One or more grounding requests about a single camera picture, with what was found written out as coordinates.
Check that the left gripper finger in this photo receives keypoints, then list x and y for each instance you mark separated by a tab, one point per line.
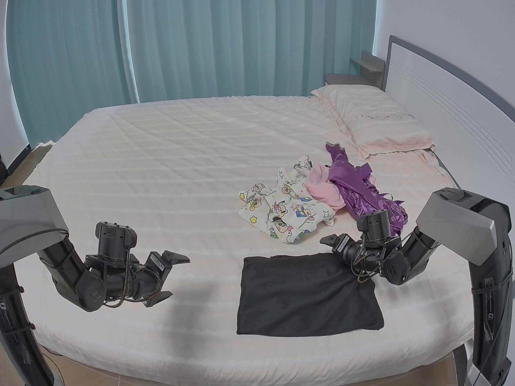
175	259
157	300

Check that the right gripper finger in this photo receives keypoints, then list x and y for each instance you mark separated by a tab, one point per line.
330	240

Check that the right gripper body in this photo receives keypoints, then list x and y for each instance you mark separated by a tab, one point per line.
348	251

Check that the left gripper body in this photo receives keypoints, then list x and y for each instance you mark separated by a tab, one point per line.
143	284

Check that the black garment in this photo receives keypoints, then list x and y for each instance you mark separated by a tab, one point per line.
305	296

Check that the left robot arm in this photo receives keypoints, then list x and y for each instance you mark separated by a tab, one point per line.
32	219

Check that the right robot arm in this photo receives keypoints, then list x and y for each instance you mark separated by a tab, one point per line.
454	223

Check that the bed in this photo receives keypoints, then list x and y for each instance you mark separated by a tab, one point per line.
161	155

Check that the pink garment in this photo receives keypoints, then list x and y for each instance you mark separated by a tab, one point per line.
326	191

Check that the purple satin garment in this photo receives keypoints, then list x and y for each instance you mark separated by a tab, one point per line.
354	191

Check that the white printed pyjama garment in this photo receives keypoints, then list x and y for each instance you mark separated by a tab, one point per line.
281	215

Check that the pale pink pillow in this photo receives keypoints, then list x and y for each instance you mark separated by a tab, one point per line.
374	115

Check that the grey bedside table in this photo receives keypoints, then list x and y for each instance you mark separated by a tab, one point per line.
350	78

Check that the blue-green curtain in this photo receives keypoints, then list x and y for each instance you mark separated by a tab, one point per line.
241	34
60	54

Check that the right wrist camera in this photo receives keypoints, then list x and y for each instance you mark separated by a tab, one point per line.
375	225

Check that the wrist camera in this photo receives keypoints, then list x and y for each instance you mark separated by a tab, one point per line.
375	225
114	239

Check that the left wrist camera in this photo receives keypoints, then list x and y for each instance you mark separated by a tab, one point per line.
114	239

